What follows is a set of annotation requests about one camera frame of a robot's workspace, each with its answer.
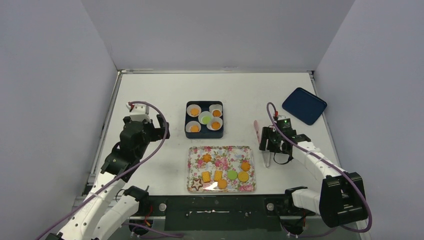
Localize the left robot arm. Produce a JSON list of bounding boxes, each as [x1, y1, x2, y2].
[[46, 113, 170, 240]]

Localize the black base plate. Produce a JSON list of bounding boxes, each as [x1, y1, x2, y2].
[[129, 194, 314, 232]]

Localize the floral rectangular tray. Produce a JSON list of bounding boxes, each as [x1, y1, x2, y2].
[[186, 146, 257, 194]]

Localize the square cracker right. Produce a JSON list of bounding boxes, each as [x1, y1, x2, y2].
[[213, 170, 223, 182]]

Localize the white paper cup back-left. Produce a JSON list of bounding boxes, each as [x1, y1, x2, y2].
[[186, 104, 202, 118]]

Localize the orange round cookie bottom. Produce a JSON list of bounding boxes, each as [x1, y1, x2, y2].
[[217, 179, 228, 190]]

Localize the yellow waffle round cookie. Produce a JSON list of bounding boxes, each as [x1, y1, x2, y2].
[[237, 171, 250, 183]]

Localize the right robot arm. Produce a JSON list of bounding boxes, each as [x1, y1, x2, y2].
[[153, 118, 369, 228]]

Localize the white paper cup back-right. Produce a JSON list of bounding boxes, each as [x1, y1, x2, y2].
[[209, 104, 223, 118]]

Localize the orange speckled round cookie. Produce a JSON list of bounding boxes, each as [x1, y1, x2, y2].
[[210, 121, 221, 131]]

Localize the dark blue box lid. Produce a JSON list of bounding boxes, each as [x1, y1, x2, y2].
[[281, 87, 328, 126]]

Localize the pink cat paw tongs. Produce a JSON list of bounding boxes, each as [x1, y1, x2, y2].
[[253, 120, 270, 169]]

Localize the green round cookie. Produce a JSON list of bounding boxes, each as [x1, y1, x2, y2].
[[227, 170, 238, 181], [201, 115, 212, 125]]

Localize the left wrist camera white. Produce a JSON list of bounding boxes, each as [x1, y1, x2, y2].
[[126, 102, 151, 123]]

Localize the square cracker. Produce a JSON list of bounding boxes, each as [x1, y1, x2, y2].
[[213, 170, 223, 182], [201, 171, 211, 183]]

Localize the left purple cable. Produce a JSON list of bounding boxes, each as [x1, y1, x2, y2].
[[34, 100, 185, 240]]

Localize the white paper cup centre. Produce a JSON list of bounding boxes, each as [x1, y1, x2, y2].
[[198, 111, 213, 125]]

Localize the white paper cup front-left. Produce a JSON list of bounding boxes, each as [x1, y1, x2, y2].
[[185, 121, 202, 133]]

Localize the white paper cup front-right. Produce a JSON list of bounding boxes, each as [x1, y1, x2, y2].
[[206, 117, 223, 131]]

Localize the star chocolate cookie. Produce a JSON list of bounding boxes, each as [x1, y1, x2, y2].
[[190, 178, 204, 192]]

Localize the square cracker left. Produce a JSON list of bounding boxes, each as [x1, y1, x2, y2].
[[201, 171, 211, 183]]

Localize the dark blue square box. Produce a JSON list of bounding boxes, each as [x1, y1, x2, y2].
[[184, 100, 224, 139]]

